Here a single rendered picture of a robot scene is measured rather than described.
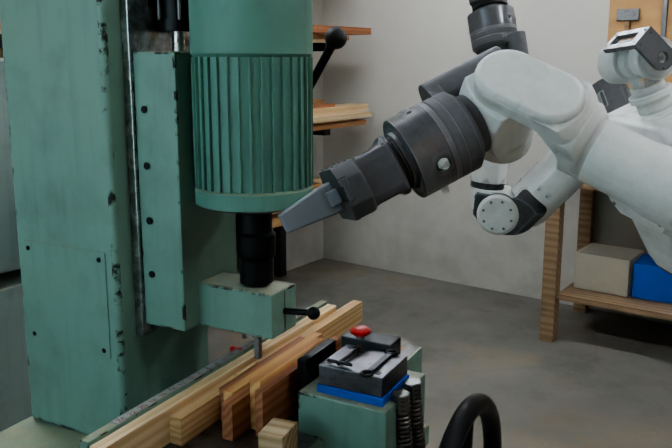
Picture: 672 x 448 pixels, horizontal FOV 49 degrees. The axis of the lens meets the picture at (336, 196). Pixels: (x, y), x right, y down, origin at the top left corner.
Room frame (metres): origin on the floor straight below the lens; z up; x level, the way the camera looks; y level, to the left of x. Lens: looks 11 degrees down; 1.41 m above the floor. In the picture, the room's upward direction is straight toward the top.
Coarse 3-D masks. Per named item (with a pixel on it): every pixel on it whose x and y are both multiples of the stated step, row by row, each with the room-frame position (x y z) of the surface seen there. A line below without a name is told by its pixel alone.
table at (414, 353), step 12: (408, 348) 1.25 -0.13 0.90; (420, 348) 1.25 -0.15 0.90; (408, 360) 1.20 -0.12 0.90; (420, 360) 1.25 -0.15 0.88; (420, 372) 1.25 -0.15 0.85; (204, 432) 0.95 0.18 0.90; (216, 432) 0.95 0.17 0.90; (252, 432) 0.95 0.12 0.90; (300, 432) 0.95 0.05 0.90; (168, 444) 0.92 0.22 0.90; (192, 444) 0.92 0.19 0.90; (204, 444) 0.92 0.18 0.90; (216, 444) 0.92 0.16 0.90; (228, 444) 0.92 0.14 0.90; (240, 444) 0.92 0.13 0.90; (252, 444) 0.92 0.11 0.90; (300, 444) 0.92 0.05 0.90; (312, 444) 0.92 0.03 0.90
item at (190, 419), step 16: (352, 304) 1.38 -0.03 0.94; (336, 320) 1.30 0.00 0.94; (352, 320) 1.36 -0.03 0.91; (304, 336) 1.21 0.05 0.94; (272, 352) 1.14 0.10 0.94; (208, 400) 0.97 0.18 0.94; (176, 416) 0.92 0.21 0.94; (192, 416) 0.93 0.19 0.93; (208, 416) 0.96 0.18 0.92; (176, 432) 0.92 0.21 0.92; (192, 432) 0.93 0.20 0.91
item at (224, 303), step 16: (224, 272) 1.15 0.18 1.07; (208, 288) 1.09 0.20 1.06; (224, 288) 1.08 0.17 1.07; (240, 288) 1.07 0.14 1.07; (256, 288) 1.07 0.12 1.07; (272, 288) 1.07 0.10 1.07; (288, 288) 1.08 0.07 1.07; (208, 304) 1.09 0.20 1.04; (224, 304) 1.08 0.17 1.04; (240, 304) 1.06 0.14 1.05; (256, 304) 1.05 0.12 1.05; (272, 304) 1.04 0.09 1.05; (288, 304) 1.08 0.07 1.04; (208, 320) 1.09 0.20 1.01; (224, 320) 1.08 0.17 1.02; (240, 320) 1.06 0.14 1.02; (256, 320) 1.05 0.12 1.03; (272, 320) 1.04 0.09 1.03; (288, 320) 1.08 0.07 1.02; (256, 336) 1.08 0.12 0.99; (272, 336) 1.04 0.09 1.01
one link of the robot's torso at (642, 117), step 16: (624, 112) 1.19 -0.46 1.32; (640, 112) 1.13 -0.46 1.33; (656, 112) 1.11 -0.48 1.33; (640, 128) 1.08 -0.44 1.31; (656, 128) 1.04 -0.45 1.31; (624, 208) 1.18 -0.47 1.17; (640, 224) 1.16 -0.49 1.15; (656, 224) 1.06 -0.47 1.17; (656, 240) 1.12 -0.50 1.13; (656, 256) 1.15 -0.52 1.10
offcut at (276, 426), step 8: (272, 424) 0.90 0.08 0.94; (280, 424) 0.90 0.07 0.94; (288, 424) 0.90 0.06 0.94; (296, 424) 0.90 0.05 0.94; (264, 432) 0.88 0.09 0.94; (272, 432) 0.88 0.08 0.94; (280, 432) 0.88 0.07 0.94; (288, 432) 0.88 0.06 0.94; (296, 432) 0.90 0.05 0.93; (264, 440) 0.87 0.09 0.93; (272, 440) 0.87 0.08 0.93; (280, 440) 0.86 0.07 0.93; (288, 440) 0.88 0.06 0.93; (296, 440) 0.90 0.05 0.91
